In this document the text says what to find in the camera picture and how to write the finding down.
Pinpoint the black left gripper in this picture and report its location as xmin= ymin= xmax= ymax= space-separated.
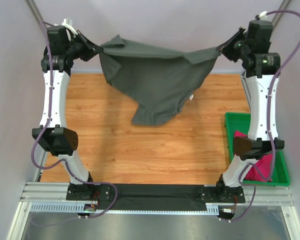
xmin=65 ymin=30 xmax=104 ymax=62

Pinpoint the grey t-shirt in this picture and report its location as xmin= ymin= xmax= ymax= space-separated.
xmin=99 ymin=35 xmax=220 ymax=126

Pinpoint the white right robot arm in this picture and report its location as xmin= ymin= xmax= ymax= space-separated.
xmin=215 ymin=19 xmax=285 ymax=202

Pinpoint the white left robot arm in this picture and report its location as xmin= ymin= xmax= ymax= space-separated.
xmin=31 ymin=22 xmax=103 ymax=201

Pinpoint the green plastic tray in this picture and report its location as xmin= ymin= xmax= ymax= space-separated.
xmin=224 ymin=112 xmax=291 ymax=187

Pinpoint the pink t-shirt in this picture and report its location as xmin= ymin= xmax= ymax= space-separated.
xmin=232 ymin=130 xmax=273 ymax=183

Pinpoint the right aluminium corner post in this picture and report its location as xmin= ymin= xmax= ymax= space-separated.
xmin=272 ymin=0 xmax=293 ymax=28

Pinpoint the aluminium corner post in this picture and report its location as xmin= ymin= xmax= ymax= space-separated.
xmin=272 ymin=0 xmax=293 ymax=28
xmin=24 ymin=0 xmax=45 ymax=26

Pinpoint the left aluminium corner post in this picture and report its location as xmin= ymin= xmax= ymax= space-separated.
xmin=24 ymin=0 xmax=45 ymax=26

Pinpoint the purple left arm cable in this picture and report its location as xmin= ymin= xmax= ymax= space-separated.
xmin=31 ymin=20 xmax=120 ymax=227

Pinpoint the aluminium frame rail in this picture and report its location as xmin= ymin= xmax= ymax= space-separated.
xmin=20 ymin=182 xmax=295 ymax=207

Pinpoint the grey slotted cable duct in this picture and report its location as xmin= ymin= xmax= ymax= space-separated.
xmin=29 ymin=201 xmax=220 ymax=216

